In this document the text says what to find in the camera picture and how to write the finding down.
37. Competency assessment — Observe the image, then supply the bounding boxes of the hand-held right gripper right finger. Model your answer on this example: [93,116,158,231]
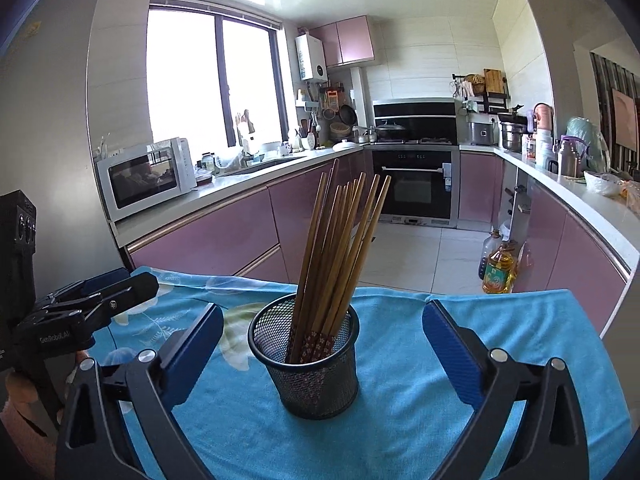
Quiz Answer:
[421,299,591,480]

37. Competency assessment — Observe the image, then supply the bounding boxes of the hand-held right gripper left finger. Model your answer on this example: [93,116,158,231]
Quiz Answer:
[55,302,225,480]

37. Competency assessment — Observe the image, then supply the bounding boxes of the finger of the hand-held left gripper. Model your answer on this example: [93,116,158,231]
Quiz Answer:
[79,272,160,329]
[46,267,132,307]

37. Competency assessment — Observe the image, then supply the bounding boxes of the black mesh utensil holder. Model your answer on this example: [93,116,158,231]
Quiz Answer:
[247,294,361,420]

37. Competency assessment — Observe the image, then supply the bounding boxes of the bundle of wooden chopsticks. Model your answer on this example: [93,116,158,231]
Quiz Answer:
[286,158,392,365]

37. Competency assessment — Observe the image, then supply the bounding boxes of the person's left hand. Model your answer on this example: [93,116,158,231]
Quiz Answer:
[0,373,59,437]

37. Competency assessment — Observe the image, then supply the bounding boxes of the blue floral tablecloth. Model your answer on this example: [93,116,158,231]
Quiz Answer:
[90,265,633,480]

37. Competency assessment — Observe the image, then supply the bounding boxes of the yellow cooking oil bottle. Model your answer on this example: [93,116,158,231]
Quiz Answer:
[481,240,518,295]

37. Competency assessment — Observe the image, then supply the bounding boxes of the dark sauce bottle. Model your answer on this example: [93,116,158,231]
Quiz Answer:
[478,230,502,281]

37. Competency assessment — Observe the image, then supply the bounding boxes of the long pink base cabinets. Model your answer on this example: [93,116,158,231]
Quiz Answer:
[125,147,373,286]

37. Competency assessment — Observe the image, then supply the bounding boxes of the white microwave oven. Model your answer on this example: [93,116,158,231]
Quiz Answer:
[95,137,198,223]

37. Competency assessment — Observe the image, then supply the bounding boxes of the white kitchen countertop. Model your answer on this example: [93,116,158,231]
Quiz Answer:
[112,142,640,281]

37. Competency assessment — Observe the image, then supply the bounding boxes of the short pink base cabinets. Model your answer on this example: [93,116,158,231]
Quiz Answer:
[457,152,631,293]

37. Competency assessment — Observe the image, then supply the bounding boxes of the grey refrigerator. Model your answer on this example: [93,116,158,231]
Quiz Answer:
[0,0,108,281]

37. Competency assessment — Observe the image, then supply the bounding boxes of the black built-in oven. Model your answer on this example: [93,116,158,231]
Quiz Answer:
[371,145,460,228]

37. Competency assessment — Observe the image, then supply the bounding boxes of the kitchen sink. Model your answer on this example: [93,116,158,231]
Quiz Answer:
[225,156,307,177]

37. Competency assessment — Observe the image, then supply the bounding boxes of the steel rice cooker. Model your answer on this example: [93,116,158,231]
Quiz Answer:
[467,121,496,147]

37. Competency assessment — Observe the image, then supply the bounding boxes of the steel steamer pot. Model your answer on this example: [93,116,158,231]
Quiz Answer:
[499,114,528,153]

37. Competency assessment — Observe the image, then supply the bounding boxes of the white plastic jug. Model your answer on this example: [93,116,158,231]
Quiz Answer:
[534,130,557,170]

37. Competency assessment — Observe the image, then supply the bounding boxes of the large kitchen window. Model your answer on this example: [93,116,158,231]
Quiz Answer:
[146,0,291,148]

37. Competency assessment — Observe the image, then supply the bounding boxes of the steel thermos flask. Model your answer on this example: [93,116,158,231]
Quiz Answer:
[556,136,580,177]

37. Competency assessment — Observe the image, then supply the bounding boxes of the black wok with lid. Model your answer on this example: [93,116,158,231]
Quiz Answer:
[375,119,408,142]

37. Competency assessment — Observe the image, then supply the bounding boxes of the white plastic bag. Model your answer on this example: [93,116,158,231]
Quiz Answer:
[583,170,623,198]

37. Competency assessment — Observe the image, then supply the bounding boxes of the black range hood stove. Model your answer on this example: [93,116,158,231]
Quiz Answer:
[372,99,458,145]

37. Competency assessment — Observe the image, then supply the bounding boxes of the pink kettle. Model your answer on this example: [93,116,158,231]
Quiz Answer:
[532,103,555,133]

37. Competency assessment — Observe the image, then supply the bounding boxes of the green mesh food cover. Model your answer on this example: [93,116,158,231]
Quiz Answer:
[565,116,611,171]

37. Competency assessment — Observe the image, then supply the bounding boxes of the black wall rack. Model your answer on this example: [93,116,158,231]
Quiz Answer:
[451,72,511,113]

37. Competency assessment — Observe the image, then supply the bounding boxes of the pink framed wall picture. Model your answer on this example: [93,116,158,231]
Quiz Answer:
[612,87,638,153]

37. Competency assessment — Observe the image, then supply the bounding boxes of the white wall water heater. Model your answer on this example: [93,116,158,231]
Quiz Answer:
[295,34,328,82]

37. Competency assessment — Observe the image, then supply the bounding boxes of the dark striped wall panel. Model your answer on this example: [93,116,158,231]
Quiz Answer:
[590,51,640,161]

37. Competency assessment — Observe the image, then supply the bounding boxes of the pink wall cabinet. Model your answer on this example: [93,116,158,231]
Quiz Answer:
[307,15,376,68]

